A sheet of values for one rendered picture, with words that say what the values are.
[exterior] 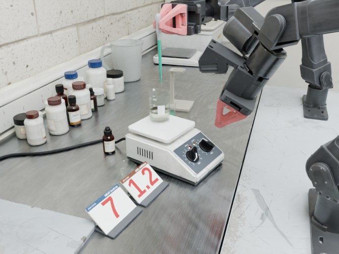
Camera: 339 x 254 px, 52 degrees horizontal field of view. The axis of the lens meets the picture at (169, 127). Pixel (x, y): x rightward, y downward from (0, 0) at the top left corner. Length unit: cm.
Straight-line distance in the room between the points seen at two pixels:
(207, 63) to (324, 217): 35
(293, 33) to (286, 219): 34
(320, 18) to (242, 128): 51
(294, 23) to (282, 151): 41
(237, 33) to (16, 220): 53
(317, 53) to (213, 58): 52
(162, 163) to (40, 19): 66
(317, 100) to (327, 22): 64
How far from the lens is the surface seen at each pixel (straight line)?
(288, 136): 101
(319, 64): 115
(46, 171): 85
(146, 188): 73
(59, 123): 100
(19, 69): 114
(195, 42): 186
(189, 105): 115
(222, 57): 67
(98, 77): 122
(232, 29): 69
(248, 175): 81
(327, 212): 67
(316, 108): 121
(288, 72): 224
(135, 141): 80
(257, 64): 66
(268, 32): 61
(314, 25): 59
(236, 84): 67
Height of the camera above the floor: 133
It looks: 25 degrees down
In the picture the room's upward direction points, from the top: straight up
